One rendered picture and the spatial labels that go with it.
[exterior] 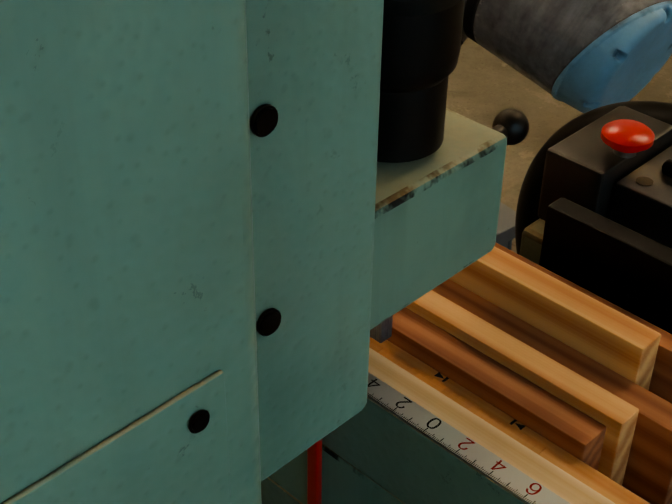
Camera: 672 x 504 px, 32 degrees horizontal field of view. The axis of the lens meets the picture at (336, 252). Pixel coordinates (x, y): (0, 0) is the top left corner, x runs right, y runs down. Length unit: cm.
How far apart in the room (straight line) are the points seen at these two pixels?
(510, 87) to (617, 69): 174
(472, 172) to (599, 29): 68
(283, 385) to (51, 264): 18
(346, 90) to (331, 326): 10
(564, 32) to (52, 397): 98
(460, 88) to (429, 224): 240
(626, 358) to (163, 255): 35
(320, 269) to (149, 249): 14
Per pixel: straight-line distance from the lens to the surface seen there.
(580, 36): 123
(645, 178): 69
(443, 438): 57
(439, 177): 54
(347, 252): 45
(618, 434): 60
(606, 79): 123
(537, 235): 70
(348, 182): 43
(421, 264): 56
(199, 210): 32
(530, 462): 57
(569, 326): 63
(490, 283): 65
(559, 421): 59
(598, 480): 58
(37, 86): 27
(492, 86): 296
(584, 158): 69
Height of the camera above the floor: 135
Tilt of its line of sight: 36 degrees down
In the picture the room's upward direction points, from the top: 1 degrees clockwise
